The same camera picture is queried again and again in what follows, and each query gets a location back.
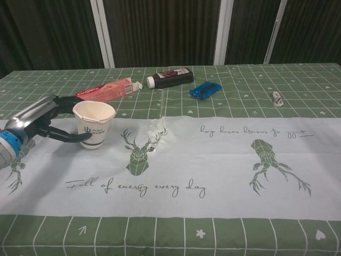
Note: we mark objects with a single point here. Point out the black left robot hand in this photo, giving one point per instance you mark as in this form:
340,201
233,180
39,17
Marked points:
37,117

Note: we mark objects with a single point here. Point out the white paper cup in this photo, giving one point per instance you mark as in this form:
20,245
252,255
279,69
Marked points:
93,125

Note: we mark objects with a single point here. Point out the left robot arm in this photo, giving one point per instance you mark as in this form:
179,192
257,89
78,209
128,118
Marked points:
8,146

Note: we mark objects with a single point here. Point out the red toothpaste box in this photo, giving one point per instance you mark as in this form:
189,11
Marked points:
106,90

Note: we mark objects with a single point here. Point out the dark bottle with white cap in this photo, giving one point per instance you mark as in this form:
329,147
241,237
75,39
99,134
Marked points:
173,77

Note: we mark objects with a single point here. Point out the green and white tablecloth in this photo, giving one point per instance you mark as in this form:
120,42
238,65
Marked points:
186,165

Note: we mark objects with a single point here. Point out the blue plastic packet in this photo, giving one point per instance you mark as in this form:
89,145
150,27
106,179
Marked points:
205,90

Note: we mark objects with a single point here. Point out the small white clip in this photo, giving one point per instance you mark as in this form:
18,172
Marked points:
277,99

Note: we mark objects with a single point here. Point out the white partition post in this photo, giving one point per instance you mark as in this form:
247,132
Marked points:
102,32
274,32
223,32

